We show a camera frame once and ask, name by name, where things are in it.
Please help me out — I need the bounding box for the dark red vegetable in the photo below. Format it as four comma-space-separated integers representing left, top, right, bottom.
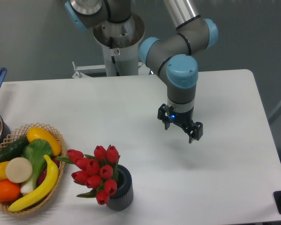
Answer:
37, 157, 60, 186

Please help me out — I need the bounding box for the orange fruit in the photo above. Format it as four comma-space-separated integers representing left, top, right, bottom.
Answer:
0, 180, 20, 203

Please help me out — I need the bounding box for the yellow banana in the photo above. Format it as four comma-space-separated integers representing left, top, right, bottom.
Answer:
8, 155, 59, 212

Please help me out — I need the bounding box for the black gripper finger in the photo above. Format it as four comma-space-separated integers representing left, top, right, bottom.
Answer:
157, 104, 173, 130
185, 121, 203, 143

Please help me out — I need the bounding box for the woven wicker basket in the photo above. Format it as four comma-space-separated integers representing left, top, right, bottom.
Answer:
0, 123, 66, 216

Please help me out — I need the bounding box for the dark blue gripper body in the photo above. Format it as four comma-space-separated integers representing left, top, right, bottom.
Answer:
166, 106, 193, 128

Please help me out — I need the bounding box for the red tulip bouquet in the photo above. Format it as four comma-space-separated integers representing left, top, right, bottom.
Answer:
57, 145, 120, 205

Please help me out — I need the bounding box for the dark green cucumber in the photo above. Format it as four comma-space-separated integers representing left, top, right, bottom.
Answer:
0, 136, 29, 163

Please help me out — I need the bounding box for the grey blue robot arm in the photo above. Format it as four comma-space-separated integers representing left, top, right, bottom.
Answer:
65, 0, 219, 141

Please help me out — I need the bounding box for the green bok choy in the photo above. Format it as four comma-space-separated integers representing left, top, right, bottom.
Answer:
21, 139, 52, 195

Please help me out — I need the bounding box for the beige round disc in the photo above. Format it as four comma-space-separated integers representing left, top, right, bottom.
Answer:
5, 157, 32, 183

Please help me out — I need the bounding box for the dark grey ribbed vase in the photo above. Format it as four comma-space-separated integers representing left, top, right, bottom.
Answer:
107, 165, 134, 211

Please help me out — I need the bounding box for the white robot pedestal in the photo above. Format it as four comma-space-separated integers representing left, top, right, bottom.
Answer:
73, 13, 145, 78

